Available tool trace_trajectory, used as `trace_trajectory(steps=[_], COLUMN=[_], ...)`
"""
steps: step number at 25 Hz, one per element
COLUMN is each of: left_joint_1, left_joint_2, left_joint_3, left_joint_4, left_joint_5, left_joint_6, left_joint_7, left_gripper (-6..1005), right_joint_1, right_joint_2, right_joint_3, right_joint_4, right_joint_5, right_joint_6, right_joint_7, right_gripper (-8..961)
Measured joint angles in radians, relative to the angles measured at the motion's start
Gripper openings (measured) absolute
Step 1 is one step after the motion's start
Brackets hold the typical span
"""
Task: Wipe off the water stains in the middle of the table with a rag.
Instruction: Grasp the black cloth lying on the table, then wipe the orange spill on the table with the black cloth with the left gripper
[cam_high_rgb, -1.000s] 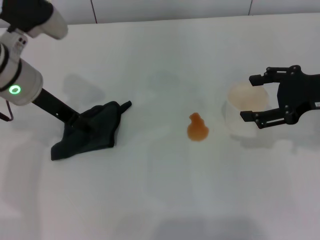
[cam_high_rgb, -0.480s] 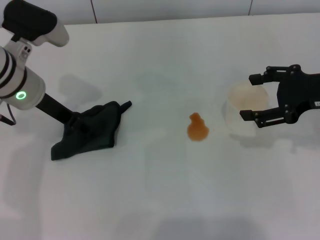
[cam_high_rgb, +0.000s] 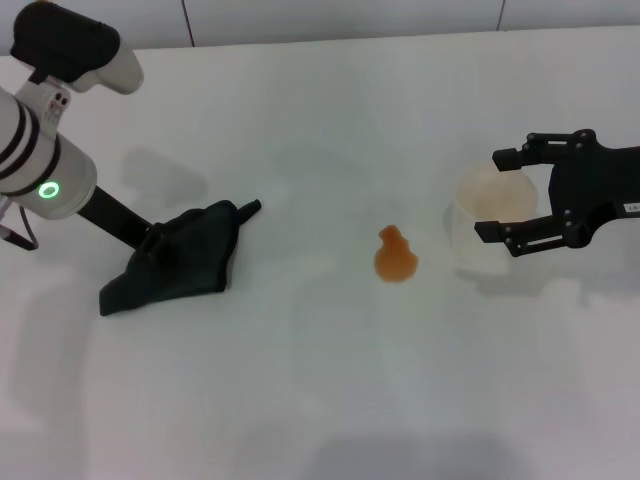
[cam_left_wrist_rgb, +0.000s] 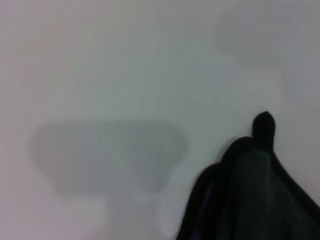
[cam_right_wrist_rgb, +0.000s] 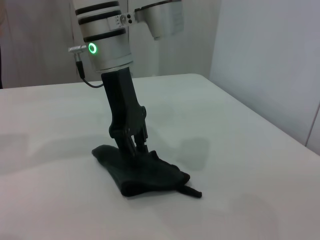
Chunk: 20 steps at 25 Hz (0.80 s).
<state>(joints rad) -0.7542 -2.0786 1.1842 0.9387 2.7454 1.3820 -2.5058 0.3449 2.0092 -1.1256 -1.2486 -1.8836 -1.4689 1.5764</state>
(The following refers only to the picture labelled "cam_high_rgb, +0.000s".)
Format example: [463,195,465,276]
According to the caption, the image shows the orange liquid stain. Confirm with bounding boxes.
[373,225,419,285]

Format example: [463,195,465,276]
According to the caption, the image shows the translucent white plastic cup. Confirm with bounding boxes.
[446,159,541,276]

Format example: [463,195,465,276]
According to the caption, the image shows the dark cloth rag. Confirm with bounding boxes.
[98,198,263,317]

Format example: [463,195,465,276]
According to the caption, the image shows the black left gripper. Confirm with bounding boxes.
[77,184,169,263]

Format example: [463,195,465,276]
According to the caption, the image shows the left wrist camera housing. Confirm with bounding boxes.
[9,0,146,96]

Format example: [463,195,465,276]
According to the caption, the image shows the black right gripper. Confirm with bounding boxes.
[473,129,640,259]

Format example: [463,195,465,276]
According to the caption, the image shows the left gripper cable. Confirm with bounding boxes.
[0,197,40,251]

